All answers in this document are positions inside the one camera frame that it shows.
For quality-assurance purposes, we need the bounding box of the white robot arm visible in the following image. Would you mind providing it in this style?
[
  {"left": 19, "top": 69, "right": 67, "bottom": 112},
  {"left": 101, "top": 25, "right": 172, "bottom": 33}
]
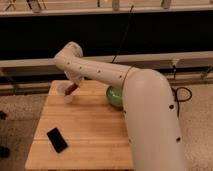
[{"left": 54, "top": 42, "right": 187, "bottom": 171}]

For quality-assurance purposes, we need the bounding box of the green bowl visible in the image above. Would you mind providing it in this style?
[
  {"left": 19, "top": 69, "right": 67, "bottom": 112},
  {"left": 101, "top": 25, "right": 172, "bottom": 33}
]
[{"left": 106, "top": 86, "right": 123, "bottom": 108}]

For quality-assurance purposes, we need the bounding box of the black smartphone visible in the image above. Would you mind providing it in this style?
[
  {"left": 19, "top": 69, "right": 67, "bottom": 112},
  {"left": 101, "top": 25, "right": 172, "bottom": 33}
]
[{"left": 47, "top": 128, "right": 68, "bottom": 153}]

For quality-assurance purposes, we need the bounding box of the black hanging cable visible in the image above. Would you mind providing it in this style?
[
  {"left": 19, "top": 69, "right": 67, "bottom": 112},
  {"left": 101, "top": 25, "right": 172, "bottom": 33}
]
[{"left": 110, "top": 3, "right": 135, "bottom": 64}]

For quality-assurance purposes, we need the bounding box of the black floor cable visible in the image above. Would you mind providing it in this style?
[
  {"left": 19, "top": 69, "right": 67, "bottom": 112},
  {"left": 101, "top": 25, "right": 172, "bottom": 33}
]
[{"left": 170, "top": 64, "right": 194, "bottom": 118}]

